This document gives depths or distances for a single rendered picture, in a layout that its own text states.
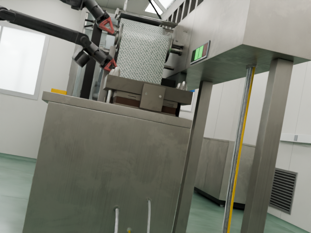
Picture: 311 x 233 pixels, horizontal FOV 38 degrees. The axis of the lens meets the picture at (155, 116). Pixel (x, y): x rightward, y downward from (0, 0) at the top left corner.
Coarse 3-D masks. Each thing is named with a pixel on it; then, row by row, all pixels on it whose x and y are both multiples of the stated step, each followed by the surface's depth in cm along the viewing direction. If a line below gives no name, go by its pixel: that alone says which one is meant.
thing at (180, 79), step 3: (180, 72) 230; (174, 75) 241; (177, 75) 234; (180, 75) 230; (183, 75) 230; (186, 75) 230; (168, 78) 256; (171, 78) 248; (174, 78) 240; (177, 78) 233; (180, 78) 230; (183, 78) 230; (177, 81) 231; (180, 81) 230; (177, 84) 230; (174, 87) 235; (180, 105) 229
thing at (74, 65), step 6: (84, 12) 321; (84, 18) 320; (114, 18) 325; (84, 24) 363; (78, 30) 320; (72, 60) 319; (72, 66) 319; (72, 72) 319; (72, 78) 319; (72, 84) 376; (66, 90) 318; (72, 90) 433
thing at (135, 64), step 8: (120, 48) 222; (128, 48) 223; (120, 56) 222; (128, 56) 223; (136, 56) 224; (144, 56) 224; (152, 56) 225; (160, 56) 226; (120, 64) 222; (128, 64) 223; (136, 64) 224; (144, 64) 224; (152, 64) 225; (160, 64) 226; (120, 72) 222; (128, 72) 223; (136, 72) 224; (144, 72) 224; (152, 72) 225; (160, 72) 226; (144, 80) 224; (152, 80) 225; (160, 80) 226
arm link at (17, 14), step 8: (0, 16) 189; (8, 16) 191; (16, 16) 195; (24, 16) 197; (32, 16) 201; (16, 24) 197; (24, 24) 198; (32, 24) 200; (40, 24) 202; (48, 24) 204; (48, 32) 205; (56, 32) 207; (64, 32) 208; (72, 32) 210; (80, 32) 211; (72, 40) 211
